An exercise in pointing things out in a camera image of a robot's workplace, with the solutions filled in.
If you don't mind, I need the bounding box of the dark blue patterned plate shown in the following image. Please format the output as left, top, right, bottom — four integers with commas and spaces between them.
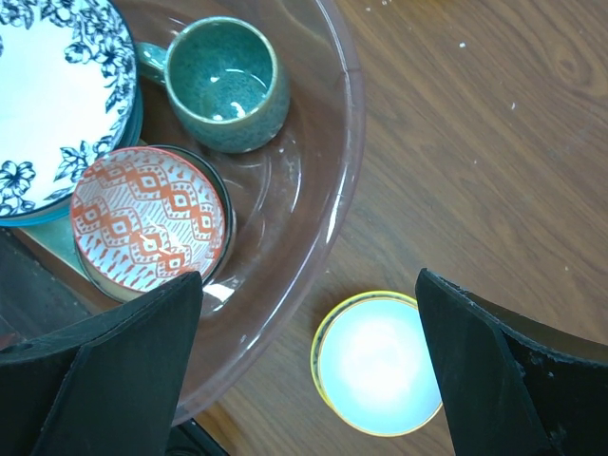
1, 1, 138, 219

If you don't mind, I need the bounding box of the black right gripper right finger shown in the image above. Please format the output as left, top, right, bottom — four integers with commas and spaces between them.
415, 269, 607, 455

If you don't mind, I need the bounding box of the yellow patterned bowl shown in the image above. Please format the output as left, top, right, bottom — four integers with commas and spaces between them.
310, 290, 443, 438

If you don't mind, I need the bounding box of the clear plastic bin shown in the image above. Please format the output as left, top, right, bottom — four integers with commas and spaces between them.
1, 1, 365, 424

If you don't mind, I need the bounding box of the red patterned bowl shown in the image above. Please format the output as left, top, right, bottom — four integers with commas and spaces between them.
69, 145, 227, 294

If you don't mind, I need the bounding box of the mint divided rectangular plate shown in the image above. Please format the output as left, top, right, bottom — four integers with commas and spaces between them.
16, 216, 89, 280

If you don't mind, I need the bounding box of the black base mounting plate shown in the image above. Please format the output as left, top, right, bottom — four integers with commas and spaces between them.
164, 419, 229, 456

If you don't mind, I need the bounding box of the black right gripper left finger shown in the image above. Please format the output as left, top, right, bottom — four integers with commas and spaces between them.
1, 272, 202, 455

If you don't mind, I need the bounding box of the beige bowl with black rim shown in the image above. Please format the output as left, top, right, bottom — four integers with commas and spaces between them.
75, 143, 237, 305

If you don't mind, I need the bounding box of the teal glazed ceramic mug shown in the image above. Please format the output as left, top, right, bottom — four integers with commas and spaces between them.
136, 16, 291, 154

